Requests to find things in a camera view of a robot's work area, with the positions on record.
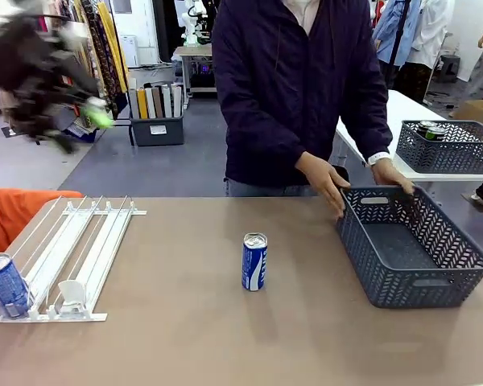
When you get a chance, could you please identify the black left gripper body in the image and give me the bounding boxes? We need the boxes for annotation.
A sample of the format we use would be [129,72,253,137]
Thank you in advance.
[0,14,102,138]

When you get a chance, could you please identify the blue Pocari Sweat can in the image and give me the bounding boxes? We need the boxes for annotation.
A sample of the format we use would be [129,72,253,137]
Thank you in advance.
[241,232,269,292]
[0,252,32,319]

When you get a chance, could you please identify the grey plastic woven basket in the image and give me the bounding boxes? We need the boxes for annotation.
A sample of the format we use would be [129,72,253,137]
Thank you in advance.
[334,184,483,310]
[394,119,483,175]

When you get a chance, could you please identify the person's right hand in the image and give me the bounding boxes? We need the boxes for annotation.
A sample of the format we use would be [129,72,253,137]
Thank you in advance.
[295,151,352,221]

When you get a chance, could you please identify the person's left hand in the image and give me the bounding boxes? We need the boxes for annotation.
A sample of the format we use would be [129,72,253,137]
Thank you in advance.
[371,158,415,196]

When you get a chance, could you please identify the yellow sample board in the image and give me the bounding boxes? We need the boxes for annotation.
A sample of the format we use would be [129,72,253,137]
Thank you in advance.
[136,88,148,120]

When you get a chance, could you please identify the brown sample board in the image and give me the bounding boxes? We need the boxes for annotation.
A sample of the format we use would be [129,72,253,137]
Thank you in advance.
[151,86,164,119]

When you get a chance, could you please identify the grey storage bin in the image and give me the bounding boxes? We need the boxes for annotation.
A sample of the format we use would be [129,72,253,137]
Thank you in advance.
[128,115,185,147]

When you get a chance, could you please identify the hanging patterned garments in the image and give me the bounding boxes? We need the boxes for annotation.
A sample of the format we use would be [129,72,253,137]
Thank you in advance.
[43,0,130,136]

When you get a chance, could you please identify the white air purifier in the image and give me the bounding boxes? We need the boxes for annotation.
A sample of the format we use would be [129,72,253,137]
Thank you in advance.
[118,34,141,68]

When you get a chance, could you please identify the orange cloth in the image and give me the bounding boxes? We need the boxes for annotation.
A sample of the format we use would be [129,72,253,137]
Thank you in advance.
[0,187,84,258]

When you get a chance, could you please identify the metal workbench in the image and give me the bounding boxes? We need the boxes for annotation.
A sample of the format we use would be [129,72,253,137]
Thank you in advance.
[171,43,218,97]

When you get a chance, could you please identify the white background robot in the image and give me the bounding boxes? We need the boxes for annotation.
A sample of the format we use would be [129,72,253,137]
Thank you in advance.
[180,0,208,45]

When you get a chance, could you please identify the person in dark purple jacket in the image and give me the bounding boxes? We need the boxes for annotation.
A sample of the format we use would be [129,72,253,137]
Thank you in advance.
[211,0,391,198]

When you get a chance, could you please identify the white wristwatch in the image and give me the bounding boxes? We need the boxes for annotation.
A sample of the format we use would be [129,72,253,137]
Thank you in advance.
[365,150,391,166]

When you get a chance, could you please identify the white side table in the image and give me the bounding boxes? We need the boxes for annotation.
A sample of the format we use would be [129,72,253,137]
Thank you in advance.
[333,88,483,202]

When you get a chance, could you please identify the black stand pole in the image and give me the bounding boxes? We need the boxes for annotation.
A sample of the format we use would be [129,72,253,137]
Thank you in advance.
[382,0,412,92]

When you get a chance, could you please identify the black step stool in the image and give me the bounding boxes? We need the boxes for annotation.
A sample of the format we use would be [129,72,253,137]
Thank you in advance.
[440,54,462,84]

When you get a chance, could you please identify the cardboard box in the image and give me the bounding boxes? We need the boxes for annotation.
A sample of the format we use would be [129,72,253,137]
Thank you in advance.
[452,99,483,130]

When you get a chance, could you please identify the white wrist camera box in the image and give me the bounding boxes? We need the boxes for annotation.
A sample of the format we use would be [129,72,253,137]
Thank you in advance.
[58,28,90,47]

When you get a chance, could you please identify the white wire can dispenser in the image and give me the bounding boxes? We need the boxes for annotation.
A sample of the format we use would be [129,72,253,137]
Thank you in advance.
[0,195,148,323]

